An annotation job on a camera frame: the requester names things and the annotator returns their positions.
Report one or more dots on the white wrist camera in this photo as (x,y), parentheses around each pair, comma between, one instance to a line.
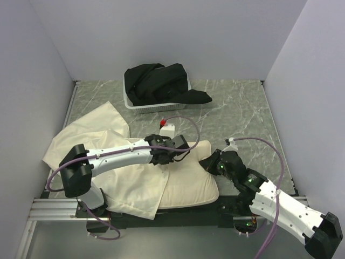
(167,129)
(230,145)

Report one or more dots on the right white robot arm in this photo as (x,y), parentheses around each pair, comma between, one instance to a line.
(320,233)

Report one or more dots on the white plastic basket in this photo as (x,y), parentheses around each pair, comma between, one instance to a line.
(149,108)

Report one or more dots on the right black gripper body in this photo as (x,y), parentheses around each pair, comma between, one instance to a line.
(229,174)

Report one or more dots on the cream satin pillowcase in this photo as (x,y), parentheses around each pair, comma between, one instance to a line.
(102,128)

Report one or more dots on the aluminium frame rail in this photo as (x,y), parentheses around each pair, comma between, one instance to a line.
(53,206)

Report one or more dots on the black cloth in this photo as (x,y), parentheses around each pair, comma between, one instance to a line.
(152,84)

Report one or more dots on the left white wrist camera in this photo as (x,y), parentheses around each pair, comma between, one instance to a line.
(167,129)

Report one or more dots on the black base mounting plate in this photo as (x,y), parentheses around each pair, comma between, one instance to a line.
(225,212)

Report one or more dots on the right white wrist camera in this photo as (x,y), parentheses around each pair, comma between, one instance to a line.
(230,145)

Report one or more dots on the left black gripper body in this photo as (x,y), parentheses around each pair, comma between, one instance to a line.
(170,160)

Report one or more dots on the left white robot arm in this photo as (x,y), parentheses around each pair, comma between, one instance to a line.
(80,165)

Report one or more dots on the cream pillow with bear print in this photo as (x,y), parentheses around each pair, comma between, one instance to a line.
(176,185)

